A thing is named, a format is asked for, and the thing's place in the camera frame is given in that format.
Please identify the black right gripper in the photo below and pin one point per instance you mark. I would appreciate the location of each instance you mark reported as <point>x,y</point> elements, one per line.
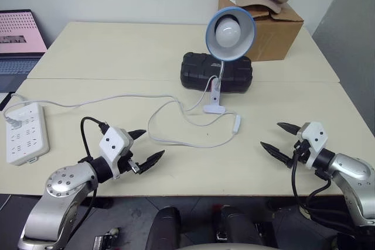
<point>301,148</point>

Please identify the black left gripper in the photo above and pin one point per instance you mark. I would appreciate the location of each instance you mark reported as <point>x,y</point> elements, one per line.
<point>129,163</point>

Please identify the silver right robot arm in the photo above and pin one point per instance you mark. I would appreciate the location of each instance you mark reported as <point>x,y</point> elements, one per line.
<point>351,168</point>

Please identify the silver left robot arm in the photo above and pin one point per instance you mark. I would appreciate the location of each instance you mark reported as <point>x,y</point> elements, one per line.
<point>64,182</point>

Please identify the blue clip desk lamp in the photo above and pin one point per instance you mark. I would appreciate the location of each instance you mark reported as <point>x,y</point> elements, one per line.
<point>234,54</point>

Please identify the black rounded robot leg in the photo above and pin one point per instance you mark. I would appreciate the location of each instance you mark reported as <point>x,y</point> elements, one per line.
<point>240,226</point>
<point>164,226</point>

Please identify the black plastic case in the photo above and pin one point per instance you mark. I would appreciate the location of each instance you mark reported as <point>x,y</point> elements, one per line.
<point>196,71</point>

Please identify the brown cardboard box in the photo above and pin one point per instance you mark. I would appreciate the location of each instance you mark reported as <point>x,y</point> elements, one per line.
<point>275,36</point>

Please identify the white power strip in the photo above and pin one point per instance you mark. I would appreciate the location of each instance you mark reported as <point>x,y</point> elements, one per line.
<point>29,138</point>

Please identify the white light bulb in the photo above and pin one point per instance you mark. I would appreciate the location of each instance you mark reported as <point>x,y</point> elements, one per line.
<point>228,33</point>

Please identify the grey laptop with pink screen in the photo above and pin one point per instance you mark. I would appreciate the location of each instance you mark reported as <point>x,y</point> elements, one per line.
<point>17,30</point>

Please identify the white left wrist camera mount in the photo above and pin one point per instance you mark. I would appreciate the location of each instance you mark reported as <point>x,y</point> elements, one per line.
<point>112,141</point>

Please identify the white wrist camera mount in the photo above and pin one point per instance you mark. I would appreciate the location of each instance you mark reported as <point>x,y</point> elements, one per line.
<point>316,137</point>
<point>112,141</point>

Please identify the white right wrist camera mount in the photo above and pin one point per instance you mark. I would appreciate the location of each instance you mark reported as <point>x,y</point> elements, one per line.
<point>316,137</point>

